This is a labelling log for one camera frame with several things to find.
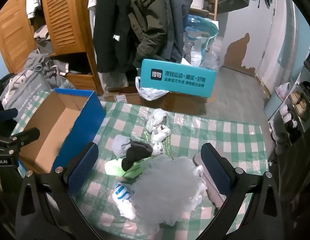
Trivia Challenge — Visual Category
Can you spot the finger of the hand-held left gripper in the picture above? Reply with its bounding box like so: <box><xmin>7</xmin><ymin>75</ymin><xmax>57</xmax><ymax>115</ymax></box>
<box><xmin>8</xmin><ymin>127</ymin><xmax>41</xmax><ymax>143</ymax></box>
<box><xmin>0</xmin><ymin>108</ymin><xmax>19</xmax><ymax>123</ymax></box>

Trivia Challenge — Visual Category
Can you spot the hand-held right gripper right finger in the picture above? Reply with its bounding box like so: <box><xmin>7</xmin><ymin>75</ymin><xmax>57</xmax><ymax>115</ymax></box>
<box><xmin>201</xmin><ymin>142</ymin><xmax>280</xmax><ymax>218</ymax></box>

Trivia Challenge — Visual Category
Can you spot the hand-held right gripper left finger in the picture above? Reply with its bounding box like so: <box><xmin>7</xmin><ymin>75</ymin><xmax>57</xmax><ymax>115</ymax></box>
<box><xmin>15</xmin><ymin>142</ymin><xmax>99</xmax><ymax>220</ymax></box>

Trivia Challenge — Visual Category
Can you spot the blue cardboard box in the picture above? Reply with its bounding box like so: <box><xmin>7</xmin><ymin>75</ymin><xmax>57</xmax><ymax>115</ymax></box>
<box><xmin>18</xmin><ymin>89</ymin><xmax>106</xmax><ymax>178</ymax></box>

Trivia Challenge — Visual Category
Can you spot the pale grey cloth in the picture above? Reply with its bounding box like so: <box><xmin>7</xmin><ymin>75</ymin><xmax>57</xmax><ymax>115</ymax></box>
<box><xmin>112</xmin><ymin>135</ymin><xmax>132</xmax><ymax>158</ymax></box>

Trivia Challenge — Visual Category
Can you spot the white mesh bath sponge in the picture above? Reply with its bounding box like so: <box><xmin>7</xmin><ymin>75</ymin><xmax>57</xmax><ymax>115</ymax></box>
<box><xmin>131</xmin><ymin>154</ymin><xmax>203</xmax><ymax>233</ymax></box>

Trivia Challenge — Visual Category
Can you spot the black sock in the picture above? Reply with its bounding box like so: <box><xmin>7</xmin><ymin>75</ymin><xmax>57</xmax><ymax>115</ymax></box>
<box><xmin>121</xmin><ymin>141</ymin><xmax>154</xmax><ymax>171</ymax></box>

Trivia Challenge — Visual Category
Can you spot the light green cloth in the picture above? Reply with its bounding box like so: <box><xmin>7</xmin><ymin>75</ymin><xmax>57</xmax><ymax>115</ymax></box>
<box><xmin>105</xmin><ymin>156</ymin><xmax>151</xmax><ymax>178</ymax></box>

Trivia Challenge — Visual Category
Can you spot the grey storage bag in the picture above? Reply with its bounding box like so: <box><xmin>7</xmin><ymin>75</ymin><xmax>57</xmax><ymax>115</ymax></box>
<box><xmin>0</xmin><ymin>69</ymin><xmax>76</xmax><ymax>111</ymax></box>

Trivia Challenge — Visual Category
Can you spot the blue striped white plastic bag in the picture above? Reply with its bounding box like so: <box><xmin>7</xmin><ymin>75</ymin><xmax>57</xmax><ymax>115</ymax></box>
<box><xmin>113</xmin><ymin>182</ymin><xmax>137</xmax><ymax>220</ymax></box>

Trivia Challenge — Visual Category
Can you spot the grey clothes pile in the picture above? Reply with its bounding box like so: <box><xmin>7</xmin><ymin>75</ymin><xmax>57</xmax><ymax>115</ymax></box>
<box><xmin>22</xmin><ymin>52</ymin><xmax>70</xmax><ymax>88</ymax></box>

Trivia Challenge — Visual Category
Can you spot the white patterned cloth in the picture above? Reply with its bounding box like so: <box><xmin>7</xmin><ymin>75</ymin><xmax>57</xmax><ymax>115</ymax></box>
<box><xmin>145</xmin><ymin>108</ymin><xmax>172</xmax><ymax>156</ymax></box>

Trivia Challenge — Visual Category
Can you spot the teal box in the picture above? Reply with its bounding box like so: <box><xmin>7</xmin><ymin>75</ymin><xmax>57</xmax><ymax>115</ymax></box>
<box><xmin>140</xmin><ymin>59</ymin><xmax>218</xmax><ymax>98</ymax></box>

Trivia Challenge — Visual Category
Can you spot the pink plastic bag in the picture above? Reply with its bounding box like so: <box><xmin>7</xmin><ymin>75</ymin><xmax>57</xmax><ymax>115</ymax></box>
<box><xmin>274</xmin><ymin>82</ymin><xmax>292</xmax><ymax>100</ymax></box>

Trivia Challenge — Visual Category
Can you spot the shoe rack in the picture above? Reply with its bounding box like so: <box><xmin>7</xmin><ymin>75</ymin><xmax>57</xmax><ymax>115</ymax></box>
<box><xmin>264</xmin><ymin>47</ymin><xmax>310</xmax><ymax>151</ymax></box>

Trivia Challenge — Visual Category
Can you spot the wooden chair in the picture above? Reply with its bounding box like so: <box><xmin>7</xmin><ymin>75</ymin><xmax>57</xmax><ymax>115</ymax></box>
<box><xmin>0</xmin><ymin>0</ymin><xmax>105</xmax><ymax>96</ymax></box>

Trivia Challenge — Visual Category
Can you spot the clear plastic bag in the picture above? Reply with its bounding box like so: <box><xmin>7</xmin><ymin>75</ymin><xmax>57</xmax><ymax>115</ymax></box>
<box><xmin>181</xmin><ymin>14</ymin><xmax>223</xmax><ymax>71</ymax></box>

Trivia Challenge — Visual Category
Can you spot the black coat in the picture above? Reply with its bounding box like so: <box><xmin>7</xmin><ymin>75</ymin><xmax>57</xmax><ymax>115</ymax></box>
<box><xmin>93</xmin><ymin>0</ymin><xmax>136</xmax><ymax>73</ymax></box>

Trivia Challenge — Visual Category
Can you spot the dark grey coat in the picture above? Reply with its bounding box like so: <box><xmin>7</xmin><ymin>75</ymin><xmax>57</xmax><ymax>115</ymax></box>
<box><xmin>159</xmin><ymin>0</ymin><xmax>193</xmax><ymax>61</ymax></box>

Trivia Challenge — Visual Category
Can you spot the olive green jacket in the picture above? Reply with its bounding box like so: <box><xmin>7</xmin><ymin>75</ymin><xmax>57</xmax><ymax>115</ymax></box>
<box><xmin>127</xmin><ymin>0</ymin><xmax>171</xmax><ymax>68</ymax></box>

